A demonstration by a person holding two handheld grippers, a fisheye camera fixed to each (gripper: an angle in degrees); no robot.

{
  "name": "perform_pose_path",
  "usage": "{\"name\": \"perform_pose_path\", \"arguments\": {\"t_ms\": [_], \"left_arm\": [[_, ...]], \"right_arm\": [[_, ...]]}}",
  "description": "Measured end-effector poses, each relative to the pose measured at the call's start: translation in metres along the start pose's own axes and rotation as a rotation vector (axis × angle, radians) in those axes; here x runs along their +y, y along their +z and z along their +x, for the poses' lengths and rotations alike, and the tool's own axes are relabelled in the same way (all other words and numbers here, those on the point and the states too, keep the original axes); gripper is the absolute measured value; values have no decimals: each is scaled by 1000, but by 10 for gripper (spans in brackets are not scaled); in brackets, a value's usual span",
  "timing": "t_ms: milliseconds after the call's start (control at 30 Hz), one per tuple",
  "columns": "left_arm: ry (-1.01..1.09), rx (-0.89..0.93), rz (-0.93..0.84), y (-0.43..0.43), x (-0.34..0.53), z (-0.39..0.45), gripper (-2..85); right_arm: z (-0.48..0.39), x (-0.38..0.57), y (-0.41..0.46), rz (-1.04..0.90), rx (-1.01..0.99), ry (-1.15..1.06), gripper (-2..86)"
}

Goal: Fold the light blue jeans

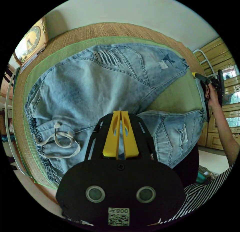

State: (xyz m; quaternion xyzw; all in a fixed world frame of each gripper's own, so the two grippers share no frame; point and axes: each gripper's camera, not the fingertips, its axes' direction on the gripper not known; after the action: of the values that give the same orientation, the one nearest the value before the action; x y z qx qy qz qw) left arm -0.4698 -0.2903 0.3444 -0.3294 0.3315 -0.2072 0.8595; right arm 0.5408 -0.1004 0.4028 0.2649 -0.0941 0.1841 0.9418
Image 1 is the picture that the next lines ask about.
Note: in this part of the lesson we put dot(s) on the wooden cupboard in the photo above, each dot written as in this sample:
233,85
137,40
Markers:
215,54

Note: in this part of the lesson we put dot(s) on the white metal tube frame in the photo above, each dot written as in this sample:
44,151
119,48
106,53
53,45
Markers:
205,60

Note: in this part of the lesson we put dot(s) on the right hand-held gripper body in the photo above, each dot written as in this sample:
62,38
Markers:
221,86

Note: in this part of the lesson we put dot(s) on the person's right hand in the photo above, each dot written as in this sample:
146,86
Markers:
212,97

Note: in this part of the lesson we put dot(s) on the person's body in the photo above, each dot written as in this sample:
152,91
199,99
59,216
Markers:
196,194

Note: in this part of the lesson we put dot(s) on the person's right forearm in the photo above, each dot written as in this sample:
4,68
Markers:
225,130

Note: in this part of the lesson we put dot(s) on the golden framed clock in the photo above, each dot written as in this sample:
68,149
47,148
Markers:
31,41

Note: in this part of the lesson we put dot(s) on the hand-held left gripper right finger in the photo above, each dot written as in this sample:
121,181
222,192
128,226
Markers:
131,144

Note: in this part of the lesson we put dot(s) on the bed with woven mat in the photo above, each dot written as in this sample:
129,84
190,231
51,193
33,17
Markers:
174,97

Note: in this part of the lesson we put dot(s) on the light blue jeans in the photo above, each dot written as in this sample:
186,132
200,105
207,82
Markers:
84,89

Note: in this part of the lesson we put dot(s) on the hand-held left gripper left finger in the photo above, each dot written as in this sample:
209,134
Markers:
112,142

